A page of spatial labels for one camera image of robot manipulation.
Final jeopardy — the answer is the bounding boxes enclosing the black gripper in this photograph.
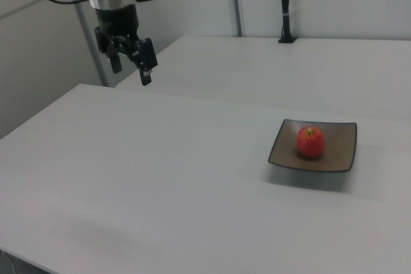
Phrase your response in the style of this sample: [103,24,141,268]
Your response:
[94,3,159,87]

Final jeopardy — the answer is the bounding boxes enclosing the red apple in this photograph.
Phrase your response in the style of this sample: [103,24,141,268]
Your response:
[295,126,326,160]

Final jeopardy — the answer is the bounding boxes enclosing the brown square ceramic plate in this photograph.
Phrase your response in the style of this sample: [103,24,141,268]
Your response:
[268,119,358,173]

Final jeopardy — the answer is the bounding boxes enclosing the grey metal frame post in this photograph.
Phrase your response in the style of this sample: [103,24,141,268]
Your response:
[229,0,243,38]
[71,0,110,88]

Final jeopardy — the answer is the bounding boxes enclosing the black camera stand pole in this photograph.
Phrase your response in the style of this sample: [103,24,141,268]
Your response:
[277,0,298,45]

